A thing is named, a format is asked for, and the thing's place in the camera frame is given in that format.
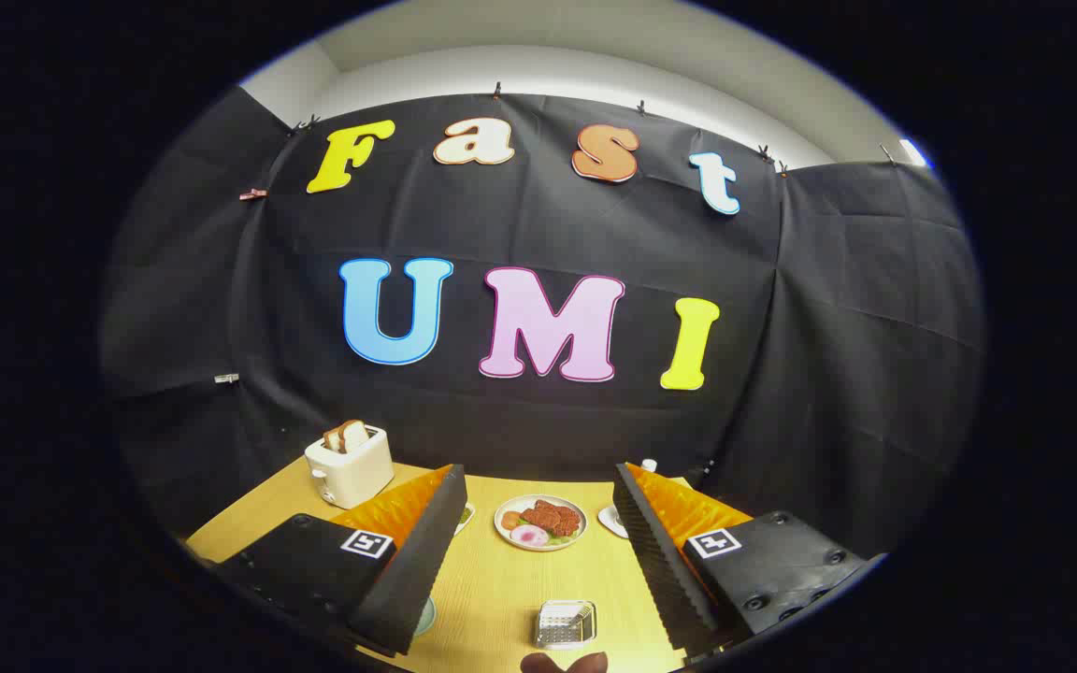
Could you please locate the brown meat patty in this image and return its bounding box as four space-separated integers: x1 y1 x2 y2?
520 500 582 537

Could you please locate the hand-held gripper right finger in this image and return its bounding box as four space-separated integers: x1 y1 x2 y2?
613 461 887 657

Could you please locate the metal wire cutlery basket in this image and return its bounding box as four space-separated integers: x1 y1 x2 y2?
536 600 598 651

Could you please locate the cream toaster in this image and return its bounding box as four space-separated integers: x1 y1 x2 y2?
305 425 395 510

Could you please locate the black backdrop cloth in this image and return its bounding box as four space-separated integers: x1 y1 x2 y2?
99 84 986 562

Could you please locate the white food plate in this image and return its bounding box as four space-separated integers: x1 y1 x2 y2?
494 494 589 552

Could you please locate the brown rounded object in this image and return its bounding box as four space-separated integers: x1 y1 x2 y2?
520 652 610 673

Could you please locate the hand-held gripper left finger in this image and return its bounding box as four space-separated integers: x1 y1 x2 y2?
211 463 469 657

